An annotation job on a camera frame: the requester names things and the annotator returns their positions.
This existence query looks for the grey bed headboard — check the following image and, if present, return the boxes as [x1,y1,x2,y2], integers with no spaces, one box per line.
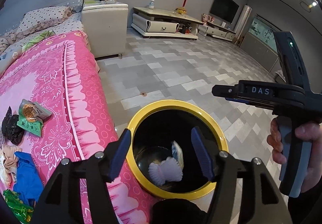
[1,0,84,34]

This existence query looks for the white foam fruit net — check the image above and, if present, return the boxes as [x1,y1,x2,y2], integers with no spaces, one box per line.
[148,157,183,186]

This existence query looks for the green snack wrapper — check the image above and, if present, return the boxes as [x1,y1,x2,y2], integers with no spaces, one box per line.
[17,99,52,137]

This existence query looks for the white standing air conditioner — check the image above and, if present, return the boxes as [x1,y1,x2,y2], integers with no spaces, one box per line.
[232,5,252,43]

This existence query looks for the pink floral bedspread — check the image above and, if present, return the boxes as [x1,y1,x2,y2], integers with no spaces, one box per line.
[1,31,156,223]

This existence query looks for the wall mounted television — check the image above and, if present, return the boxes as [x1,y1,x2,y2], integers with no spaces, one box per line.
[210,0,239,23]

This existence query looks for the yellow toy on cabinet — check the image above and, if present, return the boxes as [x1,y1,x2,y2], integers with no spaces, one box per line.
[175,7,187,14]

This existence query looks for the blue crumpled cloth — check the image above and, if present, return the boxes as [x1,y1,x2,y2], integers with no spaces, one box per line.
[13,151,44,207]

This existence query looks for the green shiny chip bag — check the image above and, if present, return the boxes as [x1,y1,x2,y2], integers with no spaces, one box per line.
[3,189,34,224]

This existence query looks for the polka dot bed sheet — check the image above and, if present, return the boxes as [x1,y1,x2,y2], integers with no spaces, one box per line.
[15,13,85,46]

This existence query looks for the beige crumpled cloth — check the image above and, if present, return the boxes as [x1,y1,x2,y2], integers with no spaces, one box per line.
[1,144,22,189]

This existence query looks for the white low tv cabinet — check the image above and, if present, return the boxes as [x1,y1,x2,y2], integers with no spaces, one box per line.
[131,7,203,40]

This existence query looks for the polka dot pillow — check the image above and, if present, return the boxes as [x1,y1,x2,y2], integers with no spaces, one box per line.
[16,6,73,38]

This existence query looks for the large black plastic bag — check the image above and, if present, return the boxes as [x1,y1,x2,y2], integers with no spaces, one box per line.
[1,107,25,146]

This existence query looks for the honeysuckle pomelo snack wrapper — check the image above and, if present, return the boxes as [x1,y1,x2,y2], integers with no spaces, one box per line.
[171,141,184,169]

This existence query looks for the white bedside cabinet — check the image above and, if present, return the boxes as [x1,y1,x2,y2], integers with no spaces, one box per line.
[81,1,128,59]

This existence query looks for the grey patterned quilt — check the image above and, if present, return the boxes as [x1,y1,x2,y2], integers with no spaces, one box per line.
[1,31,55,77]

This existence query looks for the small white jar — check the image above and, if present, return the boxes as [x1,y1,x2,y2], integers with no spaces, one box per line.
[148,0,155,9]

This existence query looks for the yellow rim trash bin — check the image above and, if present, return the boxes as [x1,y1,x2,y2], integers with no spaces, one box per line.
[127,100,228,201]

